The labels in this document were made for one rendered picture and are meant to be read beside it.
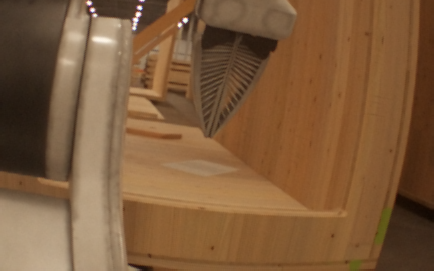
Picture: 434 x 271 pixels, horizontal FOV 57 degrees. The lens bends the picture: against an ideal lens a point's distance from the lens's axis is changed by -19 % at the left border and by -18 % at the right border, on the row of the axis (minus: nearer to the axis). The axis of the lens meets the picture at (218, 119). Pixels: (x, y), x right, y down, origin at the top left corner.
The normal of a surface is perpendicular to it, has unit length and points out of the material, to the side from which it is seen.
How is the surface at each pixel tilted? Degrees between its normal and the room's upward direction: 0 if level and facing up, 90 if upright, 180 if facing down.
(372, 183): 90
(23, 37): 50
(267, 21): 112
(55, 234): 34
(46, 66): 65
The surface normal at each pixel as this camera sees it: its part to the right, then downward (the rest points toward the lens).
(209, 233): 0.20, 0.11
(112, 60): 0.36, -0.36
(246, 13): 0.24, 0.48
